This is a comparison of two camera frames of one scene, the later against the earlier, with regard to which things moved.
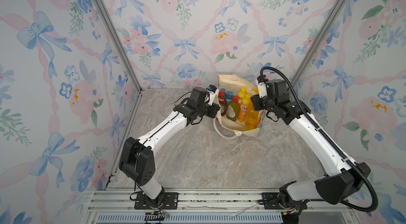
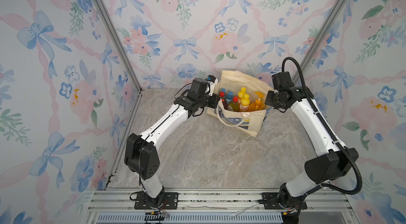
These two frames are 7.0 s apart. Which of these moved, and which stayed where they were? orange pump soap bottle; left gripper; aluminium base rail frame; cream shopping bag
Moved: orange pump soap bottle; cream shopping bag; left gripper
Stayed: aluminium base rail frame
